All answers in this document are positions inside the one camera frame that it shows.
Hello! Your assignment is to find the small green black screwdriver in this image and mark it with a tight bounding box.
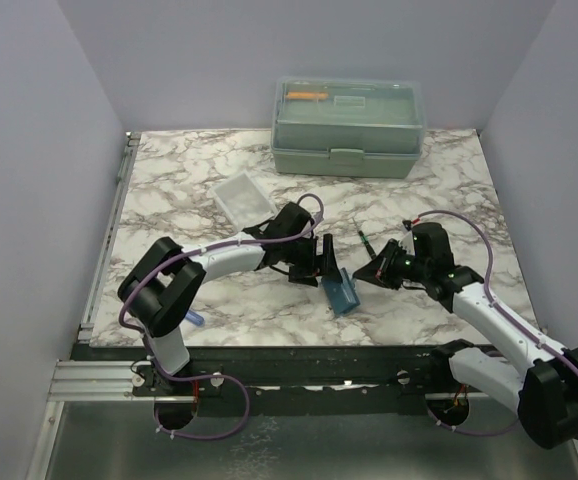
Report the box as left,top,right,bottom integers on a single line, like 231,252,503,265
353,219,377,259

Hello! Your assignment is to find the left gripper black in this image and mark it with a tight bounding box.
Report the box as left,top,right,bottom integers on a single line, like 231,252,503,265
282,234,342,287

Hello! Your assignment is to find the blue leather card holder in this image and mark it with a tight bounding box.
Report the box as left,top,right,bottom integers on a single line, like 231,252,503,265
321,268,361,317

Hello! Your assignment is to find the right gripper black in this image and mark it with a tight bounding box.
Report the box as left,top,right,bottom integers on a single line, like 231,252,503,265
354,238,431,291

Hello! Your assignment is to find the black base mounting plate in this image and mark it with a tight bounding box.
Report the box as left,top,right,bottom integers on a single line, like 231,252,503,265
133,345,459,416

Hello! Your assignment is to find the white plastic card tray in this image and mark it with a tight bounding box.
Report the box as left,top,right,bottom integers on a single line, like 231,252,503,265
210,171,278,232

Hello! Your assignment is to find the orange tool inside toolbox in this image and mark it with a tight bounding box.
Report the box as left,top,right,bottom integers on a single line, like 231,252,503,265
285,91,329,101

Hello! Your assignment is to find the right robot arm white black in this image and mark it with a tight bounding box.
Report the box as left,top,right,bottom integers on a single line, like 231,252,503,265
353,220,578,449

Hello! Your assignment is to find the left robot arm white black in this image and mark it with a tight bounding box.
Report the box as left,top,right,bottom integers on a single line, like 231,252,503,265
117,202,343,395

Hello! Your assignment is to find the blue red handled screwdriver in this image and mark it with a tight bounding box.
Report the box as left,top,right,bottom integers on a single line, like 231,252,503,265
185,310,205,327

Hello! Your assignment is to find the green plastic toolbox clear lid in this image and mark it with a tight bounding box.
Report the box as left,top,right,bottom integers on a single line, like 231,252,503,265
270,77,426,179

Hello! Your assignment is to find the aluminium rail frame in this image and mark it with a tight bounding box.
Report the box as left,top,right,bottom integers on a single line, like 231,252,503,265
30,129,578,479

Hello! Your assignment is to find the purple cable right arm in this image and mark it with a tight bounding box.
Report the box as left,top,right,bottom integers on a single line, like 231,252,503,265
402,209,578,444

